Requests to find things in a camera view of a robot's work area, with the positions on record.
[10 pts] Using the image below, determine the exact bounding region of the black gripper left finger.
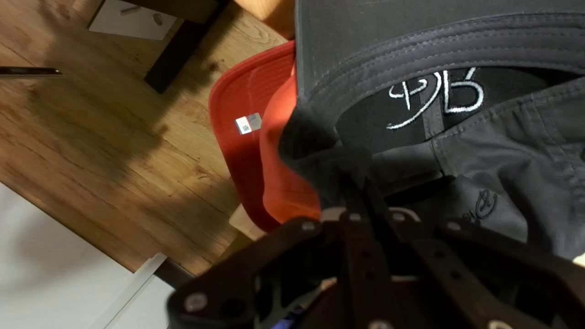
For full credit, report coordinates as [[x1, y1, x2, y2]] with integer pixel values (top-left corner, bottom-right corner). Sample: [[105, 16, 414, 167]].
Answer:
[[276, 109, 406, 329]]

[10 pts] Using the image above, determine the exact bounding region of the dark grey cap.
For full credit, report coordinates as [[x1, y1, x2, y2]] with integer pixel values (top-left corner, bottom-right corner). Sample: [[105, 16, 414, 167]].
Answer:
[[276, 0, 585, 263]]

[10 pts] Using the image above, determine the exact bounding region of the orange cap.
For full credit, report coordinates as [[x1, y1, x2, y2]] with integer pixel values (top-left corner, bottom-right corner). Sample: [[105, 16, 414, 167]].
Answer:
[[209, 38, 326, 233]]

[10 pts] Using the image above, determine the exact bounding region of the wooden chair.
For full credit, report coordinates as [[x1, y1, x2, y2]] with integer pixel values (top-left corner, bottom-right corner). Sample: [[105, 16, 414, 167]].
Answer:
[[234, 0, 298, 40]]

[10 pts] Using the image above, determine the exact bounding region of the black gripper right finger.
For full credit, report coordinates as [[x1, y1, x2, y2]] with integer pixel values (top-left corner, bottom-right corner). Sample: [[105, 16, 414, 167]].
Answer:
[[370, 180, 534, 329]]

